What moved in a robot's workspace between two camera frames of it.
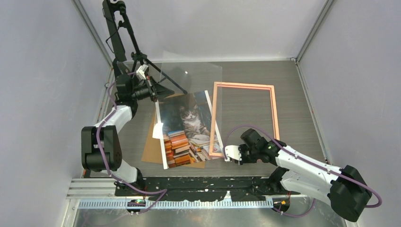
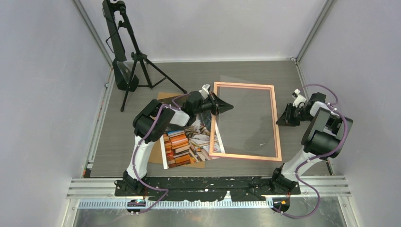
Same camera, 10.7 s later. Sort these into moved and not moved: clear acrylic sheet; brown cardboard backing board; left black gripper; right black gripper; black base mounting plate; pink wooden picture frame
Moved: left black gripper; clear acrylic sheet; right black gripper
Not moved: pink wooden picture frame; brown cardboard backing board; black base mounting plate
